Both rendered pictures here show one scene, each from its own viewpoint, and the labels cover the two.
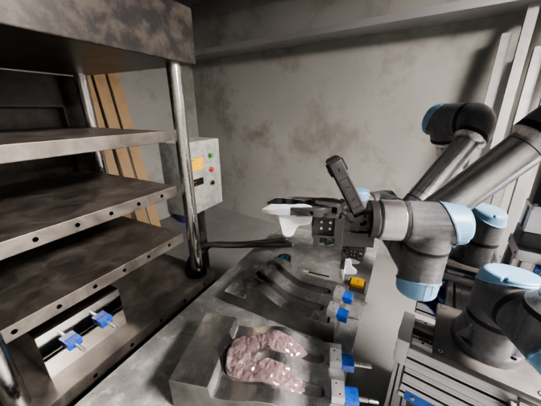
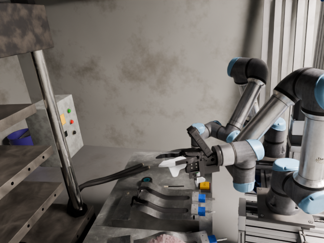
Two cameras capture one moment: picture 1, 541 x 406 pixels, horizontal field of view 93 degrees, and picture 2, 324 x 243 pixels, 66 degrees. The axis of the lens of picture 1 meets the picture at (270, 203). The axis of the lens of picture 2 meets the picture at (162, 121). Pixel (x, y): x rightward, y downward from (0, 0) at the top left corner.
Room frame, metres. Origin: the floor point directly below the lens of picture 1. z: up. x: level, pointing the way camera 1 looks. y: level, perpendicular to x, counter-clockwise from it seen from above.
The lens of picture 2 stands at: (-0.23, 0.17, 1.88)
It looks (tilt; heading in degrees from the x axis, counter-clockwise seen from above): 22 degrees down; 345
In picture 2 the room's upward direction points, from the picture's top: 6 degrees counter-clockwise
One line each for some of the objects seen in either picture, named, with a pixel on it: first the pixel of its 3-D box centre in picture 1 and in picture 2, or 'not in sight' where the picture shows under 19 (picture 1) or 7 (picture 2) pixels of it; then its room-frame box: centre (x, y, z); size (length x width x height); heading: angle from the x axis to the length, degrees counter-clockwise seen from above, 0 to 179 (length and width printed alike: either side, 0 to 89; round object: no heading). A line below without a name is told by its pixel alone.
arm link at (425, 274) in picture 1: (416, 264); (241, 173); (0.44, -0.30, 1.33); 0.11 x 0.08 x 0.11; 171
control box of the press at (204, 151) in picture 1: (202, 254); (74, 194); (1.46, 0.45, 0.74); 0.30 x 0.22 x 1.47; 152
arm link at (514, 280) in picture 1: (505, 294); (287, 174); (0.51, -0.57, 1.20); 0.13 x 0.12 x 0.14; 171
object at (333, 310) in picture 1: (344, 316); (203, 211); (0.76, -0.28, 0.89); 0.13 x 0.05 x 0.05; 62
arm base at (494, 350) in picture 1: (489, 329); (283, 195); (0.51, -0.58, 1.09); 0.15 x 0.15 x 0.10
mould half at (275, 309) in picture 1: (286, 289); (157, 204); (0.94, -0.07, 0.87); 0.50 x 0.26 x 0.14; 62
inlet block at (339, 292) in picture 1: (350, 298); (203, 198); (0.86, -0.33, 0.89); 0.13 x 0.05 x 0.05; 62
